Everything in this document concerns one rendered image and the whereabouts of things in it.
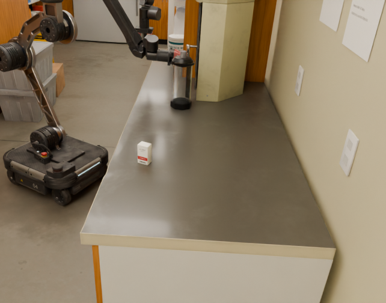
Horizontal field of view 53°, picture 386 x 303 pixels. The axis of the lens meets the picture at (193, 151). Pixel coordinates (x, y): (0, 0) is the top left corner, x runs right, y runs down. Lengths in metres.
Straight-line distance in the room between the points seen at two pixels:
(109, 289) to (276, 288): 0.49
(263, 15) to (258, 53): 0.21
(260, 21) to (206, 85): 0.53
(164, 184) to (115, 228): 0.26
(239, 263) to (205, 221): 0.15
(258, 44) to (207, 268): 1.47
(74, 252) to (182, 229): 1.42
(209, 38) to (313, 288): 1.19
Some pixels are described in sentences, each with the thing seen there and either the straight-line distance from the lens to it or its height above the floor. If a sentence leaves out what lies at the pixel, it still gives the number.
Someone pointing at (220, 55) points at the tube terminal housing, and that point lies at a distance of 1.91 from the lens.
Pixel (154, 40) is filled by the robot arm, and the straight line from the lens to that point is 1.90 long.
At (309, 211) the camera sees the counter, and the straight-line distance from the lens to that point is 1.26.
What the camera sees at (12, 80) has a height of 0.42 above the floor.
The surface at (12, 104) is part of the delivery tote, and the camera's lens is 4.06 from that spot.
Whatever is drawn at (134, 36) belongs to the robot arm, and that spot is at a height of 1.23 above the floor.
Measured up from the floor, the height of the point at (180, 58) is 1.18.
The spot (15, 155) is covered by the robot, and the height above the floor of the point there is 0.24.
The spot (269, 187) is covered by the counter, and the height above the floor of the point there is 0.94.
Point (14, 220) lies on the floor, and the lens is 2.77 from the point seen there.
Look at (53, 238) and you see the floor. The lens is 2.57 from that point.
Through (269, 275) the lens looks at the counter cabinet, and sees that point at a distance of 1.18.
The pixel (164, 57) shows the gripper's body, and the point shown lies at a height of 1.14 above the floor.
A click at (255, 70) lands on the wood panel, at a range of 2.33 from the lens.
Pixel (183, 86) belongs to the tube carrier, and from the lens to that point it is 1.81.
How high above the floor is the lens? 1.65
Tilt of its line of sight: 29 degrees down
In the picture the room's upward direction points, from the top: 4 degrees clockwise
